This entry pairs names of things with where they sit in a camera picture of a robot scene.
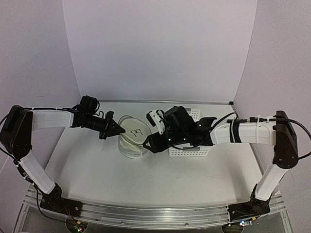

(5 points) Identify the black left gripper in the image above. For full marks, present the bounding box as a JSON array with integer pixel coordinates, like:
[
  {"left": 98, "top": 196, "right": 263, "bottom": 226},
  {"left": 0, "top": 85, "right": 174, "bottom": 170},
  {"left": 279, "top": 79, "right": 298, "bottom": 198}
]
[{"left": 85, "top": 113, "right": 125, "bottom": 139}]

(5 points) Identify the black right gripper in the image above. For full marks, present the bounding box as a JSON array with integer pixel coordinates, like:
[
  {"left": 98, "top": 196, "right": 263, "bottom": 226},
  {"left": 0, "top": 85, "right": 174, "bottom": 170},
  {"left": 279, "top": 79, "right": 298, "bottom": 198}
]
[{"left": 143, "top": 129, "right": 188, "bottom": 154}]

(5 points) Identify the white perforated plastic basket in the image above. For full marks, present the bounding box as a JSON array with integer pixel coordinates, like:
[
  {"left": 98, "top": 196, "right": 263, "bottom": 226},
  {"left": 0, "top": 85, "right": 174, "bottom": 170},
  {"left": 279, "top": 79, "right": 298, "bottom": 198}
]
[{"left": 168, "top": 108, "right": 212, "bottom": 157}]

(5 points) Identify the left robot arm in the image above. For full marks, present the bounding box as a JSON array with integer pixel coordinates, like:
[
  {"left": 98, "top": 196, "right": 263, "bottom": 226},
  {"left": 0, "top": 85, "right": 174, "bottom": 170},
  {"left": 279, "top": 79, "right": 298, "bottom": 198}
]
[{"left": 0, "top": 96, "right": 125, "bottom": 212}]

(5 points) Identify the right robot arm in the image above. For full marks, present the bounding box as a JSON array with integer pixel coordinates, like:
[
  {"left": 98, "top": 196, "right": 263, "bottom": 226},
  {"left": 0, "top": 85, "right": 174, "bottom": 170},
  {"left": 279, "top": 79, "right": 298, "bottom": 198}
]
[{"left": 143, "top": 106, "right": 299, "bottom": 215}]

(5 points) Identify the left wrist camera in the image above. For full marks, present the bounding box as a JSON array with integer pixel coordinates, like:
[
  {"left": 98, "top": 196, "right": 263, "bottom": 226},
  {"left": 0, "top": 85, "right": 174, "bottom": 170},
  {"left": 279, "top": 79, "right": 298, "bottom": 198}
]
[{"left": 95, "top": 110, "right": 114, "bottom": 119}]

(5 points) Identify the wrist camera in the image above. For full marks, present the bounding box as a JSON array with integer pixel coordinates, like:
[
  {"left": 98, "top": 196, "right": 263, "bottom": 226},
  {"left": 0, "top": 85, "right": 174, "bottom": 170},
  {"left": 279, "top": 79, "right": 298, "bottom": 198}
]
[
  {"left": 95, "top": 110, "right": 114, "bottom": 119},
  {"left": 146, "top": 110, "right": 165, "bottom": 135}
]

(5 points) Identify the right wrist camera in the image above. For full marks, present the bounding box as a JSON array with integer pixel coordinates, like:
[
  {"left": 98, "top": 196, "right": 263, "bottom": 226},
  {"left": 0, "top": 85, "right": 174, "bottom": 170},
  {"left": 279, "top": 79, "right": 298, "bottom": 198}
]
[{"left": 146, "top": 110, "right": 165, "bottom": 135}]

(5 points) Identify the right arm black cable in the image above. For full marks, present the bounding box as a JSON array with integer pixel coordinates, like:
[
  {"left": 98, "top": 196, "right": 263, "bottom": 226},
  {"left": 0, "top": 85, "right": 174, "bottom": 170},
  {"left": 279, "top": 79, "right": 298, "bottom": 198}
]
[{"left": 170, "top": 111, "right": 311, "bottom": 161}]

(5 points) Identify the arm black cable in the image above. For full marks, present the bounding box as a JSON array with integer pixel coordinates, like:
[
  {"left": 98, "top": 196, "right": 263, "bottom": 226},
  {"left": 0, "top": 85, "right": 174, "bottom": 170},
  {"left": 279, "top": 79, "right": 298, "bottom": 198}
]
[
  {"left": 170, "top": 111, "right": 311, "bottom": 161},
  {"left": 0, "top": 106, "right": 73, "bottom": 170}
]

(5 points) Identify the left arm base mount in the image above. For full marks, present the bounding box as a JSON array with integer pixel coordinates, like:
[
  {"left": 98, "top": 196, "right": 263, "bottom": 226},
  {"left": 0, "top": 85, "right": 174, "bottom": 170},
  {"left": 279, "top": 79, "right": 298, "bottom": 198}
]
[{"left": 39, "top": 184, "right": 83, "bottom": 217}]

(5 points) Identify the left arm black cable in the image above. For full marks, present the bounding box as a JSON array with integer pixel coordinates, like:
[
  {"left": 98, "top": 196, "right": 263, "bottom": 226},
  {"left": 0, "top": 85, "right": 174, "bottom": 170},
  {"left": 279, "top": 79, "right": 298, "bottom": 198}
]
[{"left": 0, "top": 106, "right": 73, "bottom": 170}]

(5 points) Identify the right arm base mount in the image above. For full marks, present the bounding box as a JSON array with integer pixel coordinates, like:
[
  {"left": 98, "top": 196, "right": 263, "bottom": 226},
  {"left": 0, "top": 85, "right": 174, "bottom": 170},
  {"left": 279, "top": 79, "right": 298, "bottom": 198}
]
[{"left": 227, "top": 185, "right": 271, "bottom": 223}]

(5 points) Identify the aluminium table rail frame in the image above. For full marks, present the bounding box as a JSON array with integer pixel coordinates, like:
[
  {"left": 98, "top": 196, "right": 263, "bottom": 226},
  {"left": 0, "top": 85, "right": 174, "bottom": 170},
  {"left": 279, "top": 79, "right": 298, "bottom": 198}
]
[{"left": 14, "top": 98, "right": 294, "bottom": 233}]

